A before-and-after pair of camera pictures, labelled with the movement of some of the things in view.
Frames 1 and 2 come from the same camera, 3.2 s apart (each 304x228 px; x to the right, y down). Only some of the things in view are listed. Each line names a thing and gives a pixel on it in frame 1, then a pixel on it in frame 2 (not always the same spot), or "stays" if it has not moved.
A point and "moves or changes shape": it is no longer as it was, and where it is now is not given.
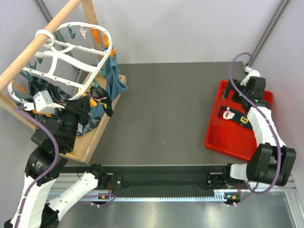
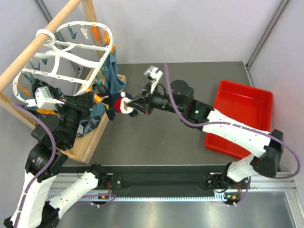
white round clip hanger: x=54 y=55 moves or changes shape
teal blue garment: x=113 y=82 stays
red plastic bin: x=228 y=136 stays
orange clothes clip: x=93 y=103 moves or changes shape
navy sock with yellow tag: x=235 y=116 to x=114 y=102
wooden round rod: x=16 y=64 stays
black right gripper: x=231 y=86 to x=144 y=103
